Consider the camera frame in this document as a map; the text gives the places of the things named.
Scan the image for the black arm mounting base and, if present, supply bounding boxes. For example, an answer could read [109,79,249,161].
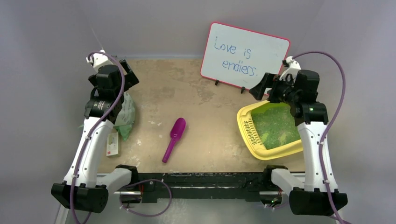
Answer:
[119,171,282,203]

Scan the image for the pink framed whiteboard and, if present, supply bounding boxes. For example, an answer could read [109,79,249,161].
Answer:
[200,22,290,90]

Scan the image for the green cat litter granules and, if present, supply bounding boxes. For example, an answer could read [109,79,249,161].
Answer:
[251,103,300,149]

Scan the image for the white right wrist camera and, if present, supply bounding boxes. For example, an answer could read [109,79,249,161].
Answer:
[280,56,301,81]

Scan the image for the purple plastic litter scoop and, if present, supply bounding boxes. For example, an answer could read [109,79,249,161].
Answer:
[162,118,186,163]

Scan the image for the yellow sifting litter tray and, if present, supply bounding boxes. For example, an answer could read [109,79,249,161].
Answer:
[237,101,303,161]

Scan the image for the green cat litter bag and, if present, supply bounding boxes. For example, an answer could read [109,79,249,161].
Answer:
[81,92,135,142]

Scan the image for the small white red card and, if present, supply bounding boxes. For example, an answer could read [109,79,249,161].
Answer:
[106,132,120,157]

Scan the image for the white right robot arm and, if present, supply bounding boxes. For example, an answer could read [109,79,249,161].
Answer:
[249,70,348,220]

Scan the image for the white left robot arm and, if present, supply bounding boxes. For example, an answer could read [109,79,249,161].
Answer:
[51,60,139,213]

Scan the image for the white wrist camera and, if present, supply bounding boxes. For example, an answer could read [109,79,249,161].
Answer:
[280,56,301,81]
[86,53,113,73]

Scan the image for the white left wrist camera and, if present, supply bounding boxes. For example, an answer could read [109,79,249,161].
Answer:
[86,53,113,73]

